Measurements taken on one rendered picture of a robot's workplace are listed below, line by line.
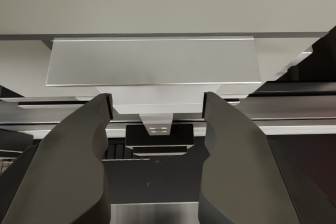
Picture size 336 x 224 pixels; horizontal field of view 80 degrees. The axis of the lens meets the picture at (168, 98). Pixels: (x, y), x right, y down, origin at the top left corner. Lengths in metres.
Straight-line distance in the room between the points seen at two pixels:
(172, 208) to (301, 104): 0.40
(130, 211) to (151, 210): 0.02
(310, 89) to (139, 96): 0.43
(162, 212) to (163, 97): 0.09
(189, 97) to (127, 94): 0.05
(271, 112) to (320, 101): 0.11
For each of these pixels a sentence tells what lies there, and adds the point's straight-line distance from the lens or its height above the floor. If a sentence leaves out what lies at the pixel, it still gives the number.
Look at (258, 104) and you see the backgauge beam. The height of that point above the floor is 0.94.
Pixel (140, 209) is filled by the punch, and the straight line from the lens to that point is 0.17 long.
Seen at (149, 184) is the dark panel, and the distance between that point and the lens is 0.67.
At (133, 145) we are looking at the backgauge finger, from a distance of 0.36.
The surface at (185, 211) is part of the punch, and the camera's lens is 0.17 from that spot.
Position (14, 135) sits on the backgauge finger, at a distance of 0.50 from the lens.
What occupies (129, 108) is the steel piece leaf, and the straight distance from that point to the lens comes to 0.19.
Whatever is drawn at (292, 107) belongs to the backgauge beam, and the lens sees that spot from 0.50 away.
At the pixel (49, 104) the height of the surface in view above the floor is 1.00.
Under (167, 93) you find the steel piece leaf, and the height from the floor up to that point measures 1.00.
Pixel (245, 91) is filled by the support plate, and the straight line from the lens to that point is 0.17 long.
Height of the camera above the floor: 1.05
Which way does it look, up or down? 18 degrees down
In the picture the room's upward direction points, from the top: 179 degrees clockwise
